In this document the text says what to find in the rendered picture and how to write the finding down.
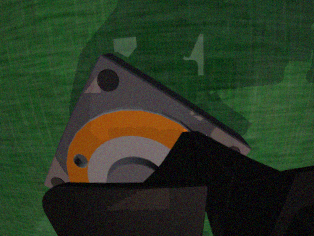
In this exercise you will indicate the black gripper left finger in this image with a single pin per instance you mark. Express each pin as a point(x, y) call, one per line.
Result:
point(171, 202)

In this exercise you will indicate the orange and grey round plate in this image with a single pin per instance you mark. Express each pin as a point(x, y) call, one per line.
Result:
point(128, 131)

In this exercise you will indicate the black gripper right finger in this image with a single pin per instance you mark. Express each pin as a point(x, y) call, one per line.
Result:
point(245, 197)

